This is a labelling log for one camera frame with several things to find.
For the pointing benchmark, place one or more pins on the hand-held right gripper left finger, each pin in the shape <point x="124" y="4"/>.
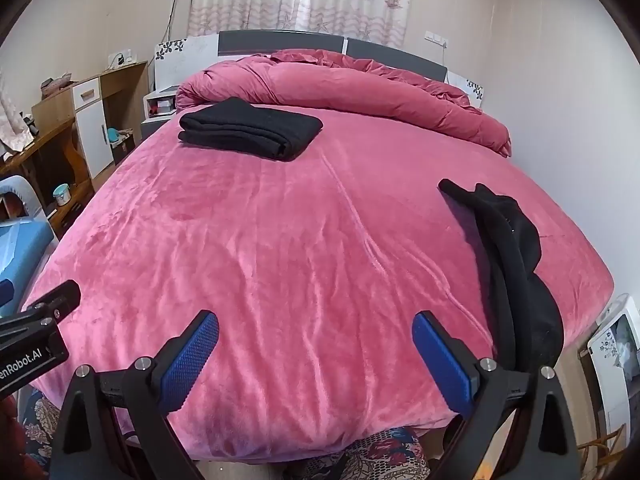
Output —
<point x="192" y="355"/>

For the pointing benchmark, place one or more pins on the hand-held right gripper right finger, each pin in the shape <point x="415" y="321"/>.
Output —
<point x="442" y="365"/>

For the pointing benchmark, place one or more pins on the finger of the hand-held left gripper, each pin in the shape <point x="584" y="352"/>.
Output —
<point x="57" y="300"/>

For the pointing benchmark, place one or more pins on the black pants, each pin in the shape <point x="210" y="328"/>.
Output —
<point x="520" y="250"/>
<point x="250" y="127"/>

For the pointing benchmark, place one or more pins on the folded black pants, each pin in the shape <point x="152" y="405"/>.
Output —
<point x="250" y="127"/>

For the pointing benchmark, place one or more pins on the floral cloth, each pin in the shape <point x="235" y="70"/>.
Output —
<point x="380" y="452"/>
<point x="40" y="420"/>

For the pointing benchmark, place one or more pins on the white jar with teal lid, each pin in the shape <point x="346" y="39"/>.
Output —
<point x="62" y="196"/>

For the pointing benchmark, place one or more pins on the pink fleece bed sheet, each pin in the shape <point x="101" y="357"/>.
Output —
<point x="275" y="260"/>

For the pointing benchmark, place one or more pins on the teal cup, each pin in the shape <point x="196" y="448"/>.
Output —
<point x="111" y="136"/>

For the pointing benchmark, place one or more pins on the white desk cabinet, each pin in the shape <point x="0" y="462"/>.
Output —
<point x="92" y="130"/>

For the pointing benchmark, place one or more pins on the white floral cabinet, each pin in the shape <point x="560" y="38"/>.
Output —
<point x="620" y="355"/>

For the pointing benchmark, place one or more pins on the patterned hanging cloth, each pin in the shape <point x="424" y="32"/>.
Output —
<point x="12" y="120"/>

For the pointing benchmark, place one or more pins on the wooden desk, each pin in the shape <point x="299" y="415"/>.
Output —
<point x="55" y="105"/>

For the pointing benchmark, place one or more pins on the white bedside table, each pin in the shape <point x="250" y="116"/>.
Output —
<point x="150" y="105"/>

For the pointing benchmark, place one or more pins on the pink duvet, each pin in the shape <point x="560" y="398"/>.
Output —
<point x="350" y="85"/>

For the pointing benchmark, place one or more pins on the grey and white headboard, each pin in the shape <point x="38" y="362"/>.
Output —
<point x="280" y="42"/>

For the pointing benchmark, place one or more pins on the wall socket with charger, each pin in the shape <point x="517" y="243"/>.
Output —
<point x="122" y="58"/>

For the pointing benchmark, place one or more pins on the white wall socket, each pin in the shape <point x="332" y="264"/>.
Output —
<point x="435" y="38"/>

